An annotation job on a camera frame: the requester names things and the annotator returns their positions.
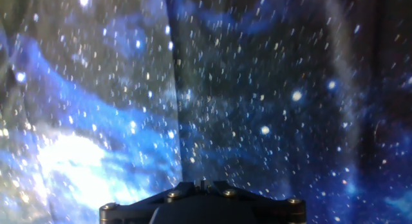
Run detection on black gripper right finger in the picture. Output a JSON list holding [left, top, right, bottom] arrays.
[[209, 181, 306, 224]]

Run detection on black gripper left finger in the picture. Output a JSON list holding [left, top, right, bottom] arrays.
[[98, 181, 200, 224]]

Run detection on galaxy and meadow print cloth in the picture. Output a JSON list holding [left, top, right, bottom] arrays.
[[0, 0, 412, 224]]

